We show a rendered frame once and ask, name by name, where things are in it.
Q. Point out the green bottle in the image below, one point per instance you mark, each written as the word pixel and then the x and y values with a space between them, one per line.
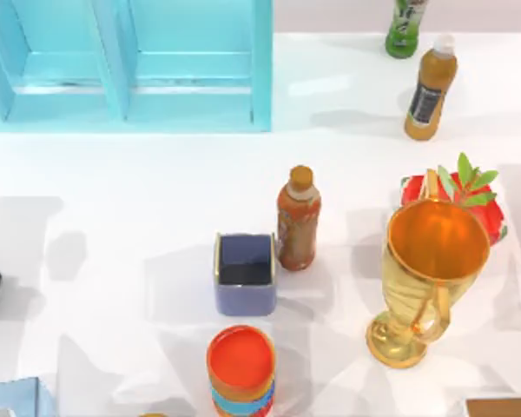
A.
pixel 404 26

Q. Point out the orange cup with coloured bands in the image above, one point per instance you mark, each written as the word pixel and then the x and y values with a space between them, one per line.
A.
pixel 241 373

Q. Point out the red pot with green plant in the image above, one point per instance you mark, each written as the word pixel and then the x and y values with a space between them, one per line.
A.
pixel 488 213

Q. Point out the amber bottle with white cap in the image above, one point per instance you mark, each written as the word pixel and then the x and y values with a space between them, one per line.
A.
pixel 430 87

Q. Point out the orange-brown bottle with tan cap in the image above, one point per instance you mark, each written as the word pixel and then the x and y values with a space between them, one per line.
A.
pixel 297 226

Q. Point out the small tan round object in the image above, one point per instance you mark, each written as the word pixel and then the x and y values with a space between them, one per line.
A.
pixel 153 415

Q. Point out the light blue box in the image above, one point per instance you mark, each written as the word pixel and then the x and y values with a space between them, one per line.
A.
pixel 21 399

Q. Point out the gold trophy cup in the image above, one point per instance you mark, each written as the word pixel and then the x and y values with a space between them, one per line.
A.
pixel 430 269

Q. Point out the light blue rack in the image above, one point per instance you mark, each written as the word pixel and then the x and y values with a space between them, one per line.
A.
pixel 126 65

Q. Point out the blue-grey square plant pot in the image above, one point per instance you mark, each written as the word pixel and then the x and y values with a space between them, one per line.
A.
pixel 245 278

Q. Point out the brown flat block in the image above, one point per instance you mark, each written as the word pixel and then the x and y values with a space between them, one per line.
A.
pixel 501 408

